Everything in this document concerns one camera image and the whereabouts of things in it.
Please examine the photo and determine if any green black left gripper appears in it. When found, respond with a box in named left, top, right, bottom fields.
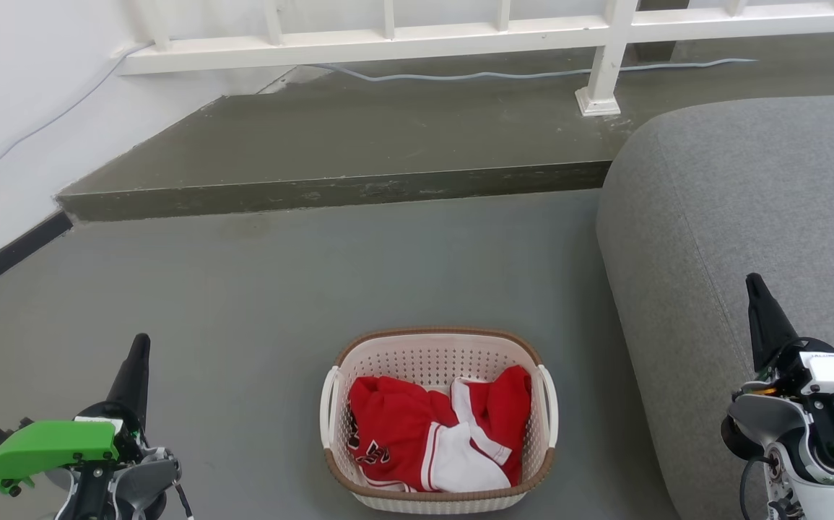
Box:
left=0, top=333, right=152, bottom=498

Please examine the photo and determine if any cream laundry basket brown rim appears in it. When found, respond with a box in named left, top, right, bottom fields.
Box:
left=319, top=326, right=559, bottom=514

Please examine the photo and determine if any grey fabric sofa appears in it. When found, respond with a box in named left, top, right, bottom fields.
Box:
left=596, top=92, right=834, bottom=520

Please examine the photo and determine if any black baseboard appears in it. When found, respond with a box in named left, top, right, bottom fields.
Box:
left=0, top=209, right=74, bottom=308

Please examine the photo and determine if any red and white jersey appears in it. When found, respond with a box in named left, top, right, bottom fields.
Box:
left=348, top=365, right=533, bottom=493

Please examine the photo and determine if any grey concrete raised step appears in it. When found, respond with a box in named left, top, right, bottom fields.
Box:
left=54, top=29, right=834, bottom=223

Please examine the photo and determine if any white railing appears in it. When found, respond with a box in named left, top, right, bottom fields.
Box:
left=115, top=0, right=834, bottom=118

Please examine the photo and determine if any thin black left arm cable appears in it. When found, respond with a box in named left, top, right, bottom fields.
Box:
left=171, top=480, right=195, bottom=520

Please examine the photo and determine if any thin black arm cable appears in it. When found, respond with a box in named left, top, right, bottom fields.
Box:
left=738, top=455, right=775, bottom=520
left=171, top=480, right=195, bottom=520

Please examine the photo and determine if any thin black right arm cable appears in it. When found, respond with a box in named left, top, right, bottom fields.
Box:
left=738, top=455, right=775, bottom=520

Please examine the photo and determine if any grey cable on wall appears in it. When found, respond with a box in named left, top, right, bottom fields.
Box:
left=0, top=42, right=154, bottom=196

